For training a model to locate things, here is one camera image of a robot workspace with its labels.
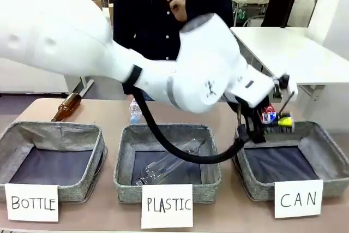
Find brown glass bottle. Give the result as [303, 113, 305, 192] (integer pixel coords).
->
[50, 92, 83, 123]

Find small labelled plastic water bottle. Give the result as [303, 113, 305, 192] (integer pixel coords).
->
[129, 98, 143, 124]

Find white paper sign CAN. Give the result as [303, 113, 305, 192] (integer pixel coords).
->
[274, 179, 324, 219]

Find white paper sign BOTTLE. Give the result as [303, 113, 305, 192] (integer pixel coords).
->
[4, 183, 60, 223]

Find grey fabric basket bottle label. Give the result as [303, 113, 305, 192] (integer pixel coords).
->
[0, 120, 108, 203]

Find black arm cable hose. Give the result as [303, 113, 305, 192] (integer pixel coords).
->
[130, 65, 250, 164]

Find clear empty plastic bottle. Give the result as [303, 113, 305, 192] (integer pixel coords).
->
[131, 138, 206, 186]

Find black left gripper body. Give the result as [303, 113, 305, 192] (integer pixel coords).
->
[228, 101, 263, 134]

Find cardboard boxes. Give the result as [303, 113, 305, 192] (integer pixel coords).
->
[77, 0, 115, 28]

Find crushed red blue drink can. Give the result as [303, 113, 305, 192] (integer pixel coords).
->
[261, 103, 296, 135]

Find large white table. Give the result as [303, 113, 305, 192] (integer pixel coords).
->
[230, 26, 349, 133]

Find cluttered background desk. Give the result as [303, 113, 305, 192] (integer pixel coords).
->
[231, 0, 271, 28]

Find grey fabric basket plastic label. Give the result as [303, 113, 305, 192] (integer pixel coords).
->
[113, 123, 222, 204]

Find person in dark shirt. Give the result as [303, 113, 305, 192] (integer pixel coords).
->
[112, 0, 234, 102]

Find grey fabric basket can label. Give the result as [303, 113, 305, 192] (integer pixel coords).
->
[232, 120, 349, 201]

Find white paper sign PLASTIC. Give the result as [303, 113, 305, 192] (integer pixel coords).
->
[141, 184, 194, 229]

